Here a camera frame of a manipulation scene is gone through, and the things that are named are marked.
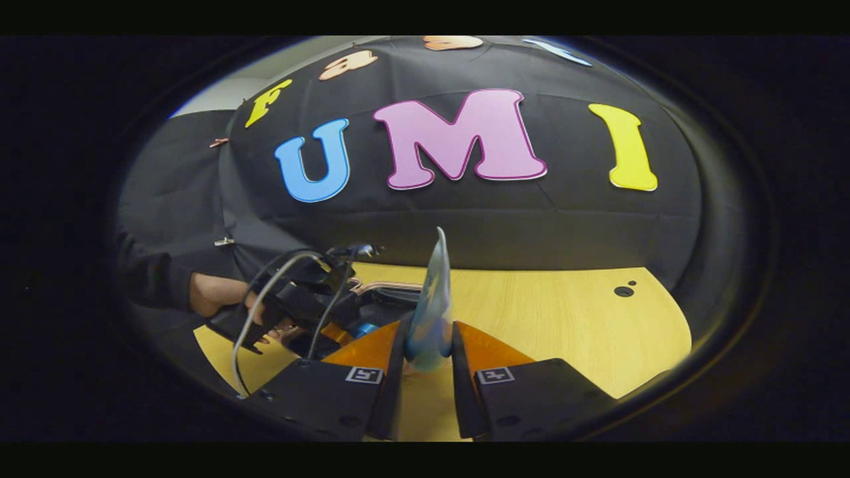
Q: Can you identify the grey cable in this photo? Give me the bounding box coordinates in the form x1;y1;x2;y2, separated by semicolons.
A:
230;250;327;399

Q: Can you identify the light blue skin care tube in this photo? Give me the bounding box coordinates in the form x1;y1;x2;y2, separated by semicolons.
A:
405;227;454;372

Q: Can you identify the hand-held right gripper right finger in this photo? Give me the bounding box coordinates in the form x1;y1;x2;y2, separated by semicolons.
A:
452;321;618;440

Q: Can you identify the black cable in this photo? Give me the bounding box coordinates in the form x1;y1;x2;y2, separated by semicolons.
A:
304;256;356;359

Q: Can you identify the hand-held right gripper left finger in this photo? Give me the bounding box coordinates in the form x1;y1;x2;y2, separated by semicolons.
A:
256;312;416;442

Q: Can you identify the black backdrop cloth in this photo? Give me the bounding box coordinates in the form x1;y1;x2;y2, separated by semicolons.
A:
116;37;705;313

